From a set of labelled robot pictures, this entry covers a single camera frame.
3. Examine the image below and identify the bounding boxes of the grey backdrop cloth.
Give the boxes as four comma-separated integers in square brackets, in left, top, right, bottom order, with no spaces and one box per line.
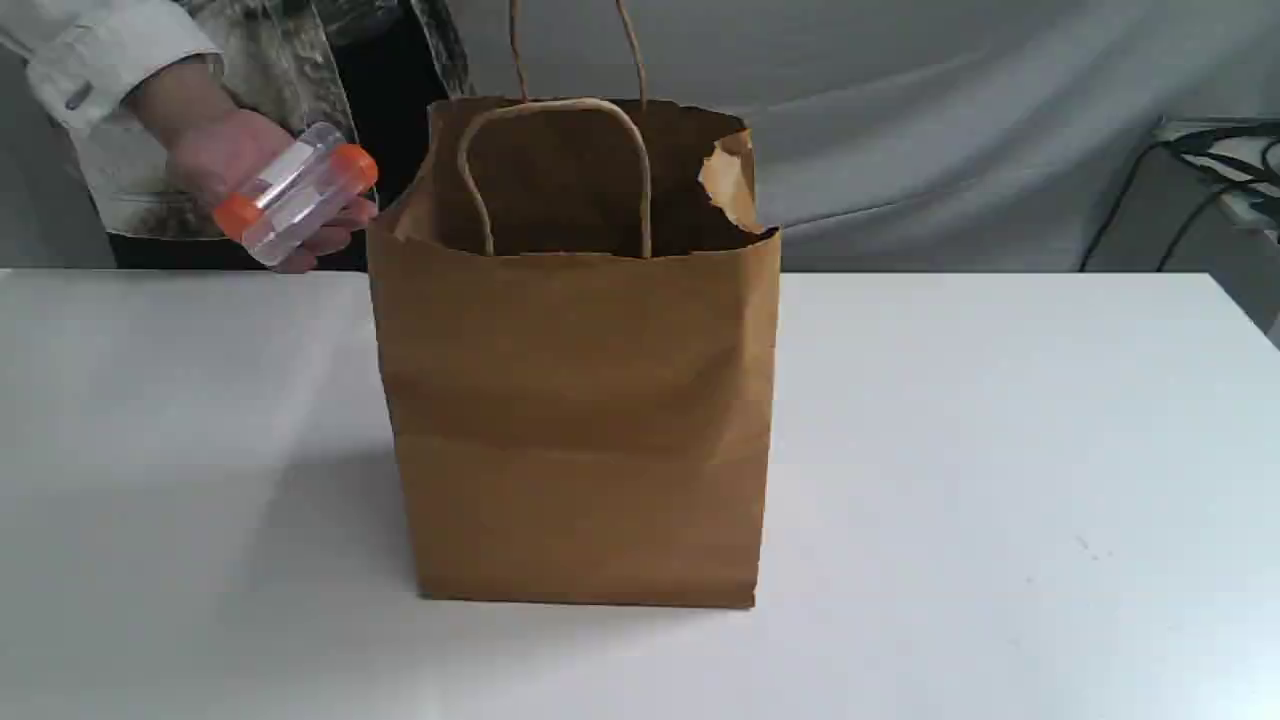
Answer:
[3,1,1277,272]

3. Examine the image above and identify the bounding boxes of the person's right hand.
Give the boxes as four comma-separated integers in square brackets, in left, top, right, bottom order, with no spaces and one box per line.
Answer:
[151,108,378,274]

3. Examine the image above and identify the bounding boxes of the brown paper bag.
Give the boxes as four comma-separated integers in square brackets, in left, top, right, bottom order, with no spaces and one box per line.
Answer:
[367,3,781,609]

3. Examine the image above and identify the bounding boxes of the person's right forearm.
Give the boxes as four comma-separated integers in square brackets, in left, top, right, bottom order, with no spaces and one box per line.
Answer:
[124,56,238,149]

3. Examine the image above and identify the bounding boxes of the clear jar orange caps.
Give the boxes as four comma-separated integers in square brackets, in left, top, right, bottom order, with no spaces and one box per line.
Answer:
[212,122,379,266]

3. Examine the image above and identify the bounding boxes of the black cables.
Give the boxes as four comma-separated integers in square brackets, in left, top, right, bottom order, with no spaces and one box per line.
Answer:
[1080,122,1280,273]

